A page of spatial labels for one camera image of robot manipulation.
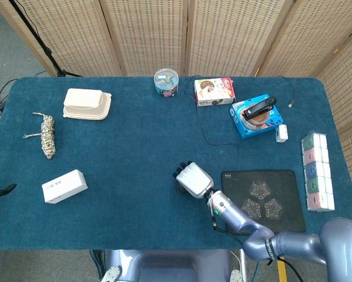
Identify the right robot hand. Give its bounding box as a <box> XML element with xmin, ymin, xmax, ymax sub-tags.
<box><xmin>172</xmin><ymin>160</ymin><xmax>215</xmax><ymax>199</ymax></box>

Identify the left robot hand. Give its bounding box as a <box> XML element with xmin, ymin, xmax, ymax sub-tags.
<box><xmin>0</xmin><ymin>183</ymin><xmax>18</xmax><ymax>200</ymax></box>

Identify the black printed mouse pad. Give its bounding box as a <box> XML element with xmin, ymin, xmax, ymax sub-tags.
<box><xmin>221</xmin><ymin>169</ymin><xmax>307</xmax><ymax>234</ymax></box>

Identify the white rectangular carton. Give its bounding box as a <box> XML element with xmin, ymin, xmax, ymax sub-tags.
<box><xmin>41</xmin><ymin>169</ymin><xmax>89</xmax><ymax>204</ymax></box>

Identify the blue cardboard box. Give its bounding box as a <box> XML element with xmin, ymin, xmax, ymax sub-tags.
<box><xmin>229</xmin><ymin>93</ymin><xmax>284</xmax><ymax>140</ymax></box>

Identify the blue table cloth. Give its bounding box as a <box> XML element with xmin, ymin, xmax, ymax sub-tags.
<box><xmin>0</xmin><ymin>76</ymin><xmax>350</xmax><ymax>251</ymax></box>

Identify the grey robot torso base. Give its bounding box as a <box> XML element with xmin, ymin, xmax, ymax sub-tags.
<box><xmin>103</xmin><ymin>249</ymin><xmax>247</xmax><ymax>282</ymax></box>

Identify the white cookie box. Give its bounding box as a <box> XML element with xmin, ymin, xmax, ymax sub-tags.
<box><xmin>193</xmin><ymin>77</ymin><xmax>237</xmax><ymax>107</ymax></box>

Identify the black stapler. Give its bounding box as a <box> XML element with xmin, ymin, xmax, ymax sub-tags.
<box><xmin>242</xmin><ymin>96</ymin><xmax>278</xmax><ymax>120</ymax></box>

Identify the small white cube box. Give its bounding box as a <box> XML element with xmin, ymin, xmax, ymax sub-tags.
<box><xmin>275</xmin><ymin>123</ymin><xmax>289</xmax><ymax>143</ymax></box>

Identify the clear jar of binder clips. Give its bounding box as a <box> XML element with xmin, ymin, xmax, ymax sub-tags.
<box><xmin>153</xmin><ymin>68</ymin><xmax>180</xmax><ymax>99</ymax></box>

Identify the cream plastic lunch box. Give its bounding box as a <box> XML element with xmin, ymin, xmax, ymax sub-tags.
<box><xmin>62</xmin><ymin>88</ymin><xmax>112</xmax><ymax>120</ymax></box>

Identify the pack of colourful tissue cubes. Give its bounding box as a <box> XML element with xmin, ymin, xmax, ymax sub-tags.
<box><xmin>300</xmin><ymin>130</ymin><xmax>336</xmax><ymax>212</ymax></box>

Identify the yellow strip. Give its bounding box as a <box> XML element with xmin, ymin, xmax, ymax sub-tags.
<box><xmin>277</xmin><ymin>258</ymin><xmax>289</xmax><ymax>282</ymax></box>

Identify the black tripod stand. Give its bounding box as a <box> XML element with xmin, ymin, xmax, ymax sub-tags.
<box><xmin>8</xmin><ymin>0</ymin><xmax>84</xmax><ymax>78</ymax></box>

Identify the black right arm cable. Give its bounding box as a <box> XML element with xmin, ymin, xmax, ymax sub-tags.
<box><xmin>210</xmin><ymin>216</ymin><xmax>303</xmax><ymax>282</ymax></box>

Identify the braided rope bundle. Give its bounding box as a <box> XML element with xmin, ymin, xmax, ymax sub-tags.
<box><xmin>22</xmin><ymin>111</ymin><xmax>56</xmax><ymax>160</ymax></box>

